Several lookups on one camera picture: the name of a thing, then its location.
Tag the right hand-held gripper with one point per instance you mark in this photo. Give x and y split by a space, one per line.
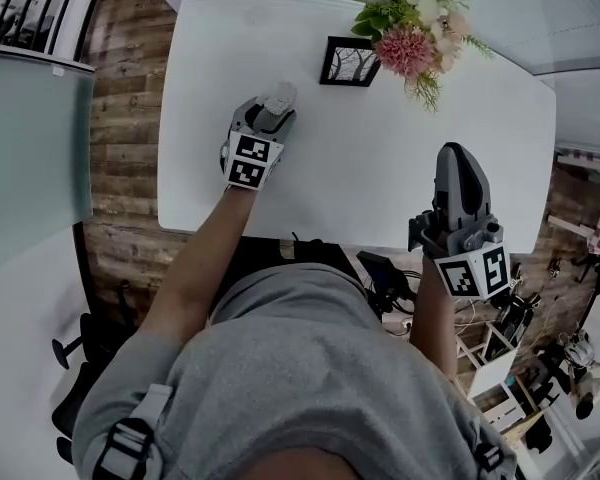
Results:
475 263

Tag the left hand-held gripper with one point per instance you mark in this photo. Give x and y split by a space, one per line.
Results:
250 160

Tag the person's right forearm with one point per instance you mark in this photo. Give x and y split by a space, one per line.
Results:
432 328

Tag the person's left forearm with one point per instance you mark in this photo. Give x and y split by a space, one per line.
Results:
195 268

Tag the black device with blue screen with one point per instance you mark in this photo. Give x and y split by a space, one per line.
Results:
375 268

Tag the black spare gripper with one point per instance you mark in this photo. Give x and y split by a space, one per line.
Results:
515 318

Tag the person's black trousers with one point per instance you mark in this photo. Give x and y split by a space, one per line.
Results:
305 253

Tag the pink and white flower bouquet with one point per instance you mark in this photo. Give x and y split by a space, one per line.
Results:
405 50

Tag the white wooden chair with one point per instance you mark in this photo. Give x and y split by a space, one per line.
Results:
500 383

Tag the frosted glass door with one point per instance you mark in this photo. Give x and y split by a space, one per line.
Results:
30 158

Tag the person's gray shirt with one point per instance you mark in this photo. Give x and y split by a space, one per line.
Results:
290 368

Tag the black office chair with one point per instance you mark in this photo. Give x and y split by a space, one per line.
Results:
100 333

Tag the black picture frame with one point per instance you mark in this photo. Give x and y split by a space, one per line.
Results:
350 63

